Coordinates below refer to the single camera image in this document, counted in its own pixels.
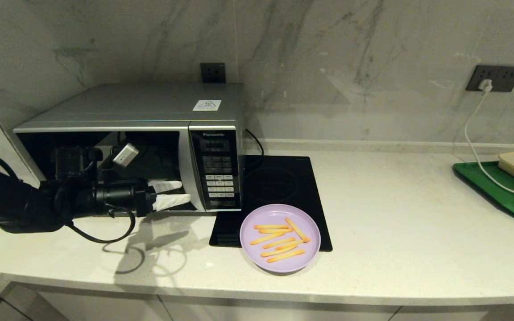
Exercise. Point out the small dark wall socket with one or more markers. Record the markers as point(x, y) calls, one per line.
point(213, 73)

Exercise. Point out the microwave door with dark window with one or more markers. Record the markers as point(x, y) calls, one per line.
point(185, 160)

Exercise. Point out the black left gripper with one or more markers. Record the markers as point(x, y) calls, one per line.
point(143, 200)

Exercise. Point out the grey glossy cabinet front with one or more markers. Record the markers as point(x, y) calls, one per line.
point(283, 312)
point(105, 307)
point(453, 314)

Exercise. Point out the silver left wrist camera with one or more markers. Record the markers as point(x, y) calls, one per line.
point(126, 154)

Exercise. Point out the purple round plate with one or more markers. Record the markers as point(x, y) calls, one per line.
point(257, 217)

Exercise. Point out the white sticker with triangle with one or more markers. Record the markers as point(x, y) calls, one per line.
point(206, 105)

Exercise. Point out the white power plug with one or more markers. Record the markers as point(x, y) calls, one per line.
point(485, 85)

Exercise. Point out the wide dark wall socket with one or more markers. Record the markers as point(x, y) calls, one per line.
point(507, 78)

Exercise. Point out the black induction cooktop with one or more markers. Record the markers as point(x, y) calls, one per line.
point(283, 178)

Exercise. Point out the silver Panasonic microwave oven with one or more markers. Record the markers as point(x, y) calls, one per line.
point(141, 101)

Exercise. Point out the orange french fry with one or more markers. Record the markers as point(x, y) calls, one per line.
point(265, 226)
point(277, 230)
point(290, 244)
point(279, 243)
point(296, 229)
point(278, 251)
point(266, 238)
point(286, 255)

